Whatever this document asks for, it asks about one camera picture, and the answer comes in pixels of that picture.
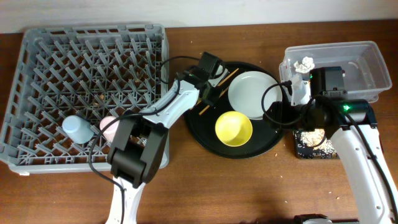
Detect white tissue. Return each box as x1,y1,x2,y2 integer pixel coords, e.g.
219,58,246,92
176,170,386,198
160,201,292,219
294,57,315,73

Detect clear plastic bin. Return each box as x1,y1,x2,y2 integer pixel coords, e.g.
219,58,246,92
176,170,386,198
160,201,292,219
279,41,392,103

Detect grey ceramic plate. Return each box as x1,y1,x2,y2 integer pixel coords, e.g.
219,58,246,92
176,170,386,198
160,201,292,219
228,71,282,120

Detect wooden chopstick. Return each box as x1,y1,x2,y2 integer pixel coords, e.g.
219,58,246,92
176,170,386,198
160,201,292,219
217,68,239,86
199,87,229,116

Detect pink plastic cup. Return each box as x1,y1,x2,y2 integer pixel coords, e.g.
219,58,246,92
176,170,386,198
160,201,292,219
99,116,121,142

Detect grey plastic dishwasher rack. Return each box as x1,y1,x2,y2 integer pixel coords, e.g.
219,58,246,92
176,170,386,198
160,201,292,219
1,24,169,175

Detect black rectangular bin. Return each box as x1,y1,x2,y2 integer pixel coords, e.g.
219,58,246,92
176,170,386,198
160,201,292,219
292,129,341,160

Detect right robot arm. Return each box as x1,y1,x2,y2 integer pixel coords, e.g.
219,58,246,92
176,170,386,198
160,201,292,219
262,67,397,223

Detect blue plastic cup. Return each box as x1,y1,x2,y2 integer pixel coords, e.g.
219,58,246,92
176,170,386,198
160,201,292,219
62,115,94,144

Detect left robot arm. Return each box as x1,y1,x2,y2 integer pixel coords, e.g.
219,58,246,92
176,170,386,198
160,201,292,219
92,52,228,223

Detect yellow bowl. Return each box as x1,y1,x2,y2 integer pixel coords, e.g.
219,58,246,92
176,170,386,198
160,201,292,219
215,111,253,147

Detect food scraps with rice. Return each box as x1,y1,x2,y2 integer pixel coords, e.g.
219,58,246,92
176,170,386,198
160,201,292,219
295,129,338,158

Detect round black tray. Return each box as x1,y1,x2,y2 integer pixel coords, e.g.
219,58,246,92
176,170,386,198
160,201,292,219
184,62,284,159

